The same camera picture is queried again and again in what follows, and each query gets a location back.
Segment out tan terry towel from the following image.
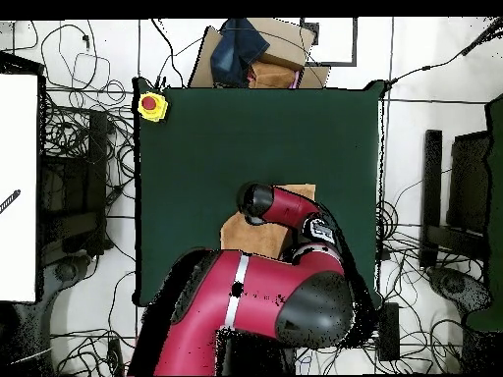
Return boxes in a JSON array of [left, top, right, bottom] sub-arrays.
[[220, 183, 316, 260]]

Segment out dark green table cloth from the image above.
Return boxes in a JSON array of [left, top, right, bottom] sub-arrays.
[[132, 77, 387, 309]]

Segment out orange folded cloth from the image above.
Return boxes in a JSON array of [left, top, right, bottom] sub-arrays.
[[248, 60, 302, 90]]

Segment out yellow emergency stop button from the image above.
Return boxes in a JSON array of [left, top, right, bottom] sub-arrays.
[[137, 91, 169, 123]]

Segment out black floor stand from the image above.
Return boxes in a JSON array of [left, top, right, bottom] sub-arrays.
[[38, 109, 109, 256], [419, 129, 492, 270]]

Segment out blue denim jeans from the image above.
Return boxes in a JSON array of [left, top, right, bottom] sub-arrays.
[[209, 17, 271, 88]]

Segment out brown cardboard box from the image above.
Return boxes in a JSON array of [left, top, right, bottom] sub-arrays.
[[187, 17, 332, 90]]

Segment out black power strip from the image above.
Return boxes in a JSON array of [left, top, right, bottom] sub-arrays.
[[378, 302, 401, 361]]

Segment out black floor base foot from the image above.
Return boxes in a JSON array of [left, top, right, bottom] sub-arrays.
[[42, 253, 93, 303], [426, 265, 494, 317]]

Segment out striped black rod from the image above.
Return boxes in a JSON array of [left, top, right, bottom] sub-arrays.
[[0, 188, 22, 216]]

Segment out tangled black floor cables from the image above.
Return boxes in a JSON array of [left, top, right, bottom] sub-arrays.
[[11, 19, 139, 377], [294, 195, 473, 376]]

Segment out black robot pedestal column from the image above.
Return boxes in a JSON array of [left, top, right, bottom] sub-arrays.
[[215, 331, 297, 376]]

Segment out thin black rectangular frame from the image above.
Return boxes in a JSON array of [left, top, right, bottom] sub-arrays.
[[299, 17, 359, 67]]

